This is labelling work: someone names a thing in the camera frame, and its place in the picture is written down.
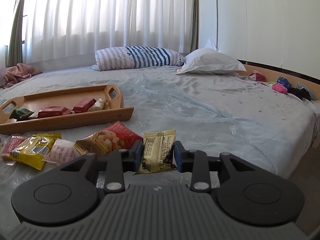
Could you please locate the pink knitted item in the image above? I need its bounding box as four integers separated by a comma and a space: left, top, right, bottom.
271, 82, 288, 95

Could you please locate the white sheer curtain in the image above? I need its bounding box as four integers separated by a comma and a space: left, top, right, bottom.
0, 0, 198, 66

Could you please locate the blue toy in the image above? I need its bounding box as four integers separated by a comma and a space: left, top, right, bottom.
277, 77, 292, 89

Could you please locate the pink crumpled blanket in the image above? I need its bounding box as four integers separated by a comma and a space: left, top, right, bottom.
1, 63, 42, 88

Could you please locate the pink white candy packet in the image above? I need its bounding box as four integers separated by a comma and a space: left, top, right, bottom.
43, 139, 81, 166

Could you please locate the small red snack packet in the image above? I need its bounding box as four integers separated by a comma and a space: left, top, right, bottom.
73, 98, 96, 113

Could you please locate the yellow snack packet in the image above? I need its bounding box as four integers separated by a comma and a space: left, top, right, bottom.
9, 133, 61, 171

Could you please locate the beige nougat bar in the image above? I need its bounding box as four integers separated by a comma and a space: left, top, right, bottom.
88, 99, 110, 112

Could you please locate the red gold nut packet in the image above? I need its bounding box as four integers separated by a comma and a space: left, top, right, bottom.
74, 121, 143, 157

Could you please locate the wooden serving tray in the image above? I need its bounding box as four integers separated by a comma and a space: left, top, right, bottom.
1, 85, 134, 135

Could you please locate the striped blue white pillow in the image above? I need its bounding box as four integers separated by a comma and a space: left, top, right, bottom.
91, 46, 184, 71

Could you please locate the upright red Biscoff packet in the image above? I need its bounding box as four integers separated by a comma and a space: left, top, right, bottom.
1, 135, 26, 160

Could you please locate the long red snack bar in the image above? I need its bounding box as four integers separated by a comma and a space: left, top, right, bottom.
37, 106, 73, 118

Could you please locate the red tissue pack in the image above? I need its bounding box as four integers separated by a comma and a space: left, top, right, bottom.
248, 70, 266, 82

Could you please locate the olive green drape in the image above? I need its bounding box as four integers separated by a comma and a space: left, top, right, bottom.
8, 0, 24, 67

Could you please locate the gold black snack packet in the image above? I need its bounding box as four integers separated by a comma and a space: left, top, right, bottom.
136, 129, 176, 174

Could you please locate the green wasabi peas packet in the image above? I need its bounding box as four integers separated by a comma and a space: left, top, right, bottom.
10, 108, 34, 121

